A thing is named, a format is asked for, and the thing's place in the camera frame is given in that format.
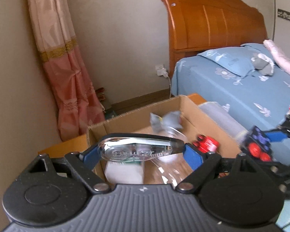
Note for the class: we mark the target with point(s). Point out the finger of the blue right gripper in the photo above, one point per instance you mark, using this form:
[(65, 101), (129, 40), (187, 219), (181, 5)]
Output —
[(276, 135)]

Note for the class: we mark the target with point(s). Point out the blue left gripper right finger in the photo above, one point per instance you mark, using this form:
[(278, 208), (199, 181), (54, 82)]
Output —
[(193, 157)]

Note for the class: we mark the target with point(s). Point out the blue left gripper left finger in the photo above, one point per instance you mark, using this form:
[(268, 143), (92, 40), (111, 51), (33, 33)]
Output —
[(90, 157)]

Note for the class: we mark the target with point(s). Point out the clear square plastic container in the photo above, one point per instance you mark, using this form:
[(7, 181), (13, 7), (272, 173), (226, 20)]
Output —
[(163, 144)]

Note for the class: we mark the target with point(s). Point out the black toy train red wheels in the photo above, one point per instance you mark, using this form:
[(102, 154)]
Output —
[(257, 145)]

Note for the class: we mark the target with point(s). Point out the clear correction tape dispenser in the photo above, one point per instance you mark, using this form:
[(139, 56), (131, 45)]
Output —
[(129, 147)]

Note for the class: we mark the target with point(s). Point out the white green medical swab box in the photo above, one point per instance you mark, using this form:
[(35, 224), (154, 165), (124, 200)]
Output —
[(124, 173)]

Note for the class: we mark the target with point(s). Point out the grey cartoon figurine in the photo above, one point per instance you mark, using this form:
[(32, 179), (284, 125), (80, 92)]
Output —
[(171, 120)]

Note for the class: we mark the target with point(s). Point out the clear cylindrical plastic jar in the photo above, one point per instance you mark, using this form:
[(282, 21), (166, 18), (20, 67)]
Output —
[(172, 172)]

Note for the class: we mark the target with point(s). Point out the blue floral bed sheet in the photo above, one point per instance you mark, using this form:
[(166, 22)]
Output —
[(253, 100)]

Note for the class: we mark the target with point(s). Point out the brown cardboard box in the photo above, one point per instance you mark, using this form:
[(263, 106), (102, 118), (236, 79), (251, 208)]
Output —
[(193, 120)]

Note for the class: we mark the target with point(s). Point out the checkered blue grey blanket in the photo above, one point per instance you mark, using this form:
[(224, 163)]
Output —
[(219, 114)]

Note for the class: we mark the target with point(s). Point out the pink beige curtain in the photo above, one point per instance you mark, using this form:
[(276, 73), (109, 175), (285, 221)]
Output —
[(72, 87)]

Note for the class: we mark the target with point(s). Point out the pink rolled blanket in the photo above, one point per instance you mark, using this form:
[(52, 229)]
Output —
[(279, 56)]

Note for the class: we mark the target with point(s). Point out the grey plush toy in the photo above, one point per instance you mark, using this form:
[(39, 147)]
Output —
[(263, 64)]

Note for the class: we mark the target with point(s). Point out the blue floral pillow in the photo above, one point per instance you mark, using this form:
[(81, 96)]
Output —
[(237, 60)]

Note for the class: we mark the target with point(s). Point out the orange wooden headboard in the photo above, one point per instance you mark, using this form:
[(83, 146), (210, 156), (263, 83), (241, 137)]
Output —
[(198, 25)]

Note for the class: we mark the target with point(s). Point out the white wall plug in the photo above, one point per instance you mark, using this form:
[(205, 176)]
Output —
[(161, 71)]

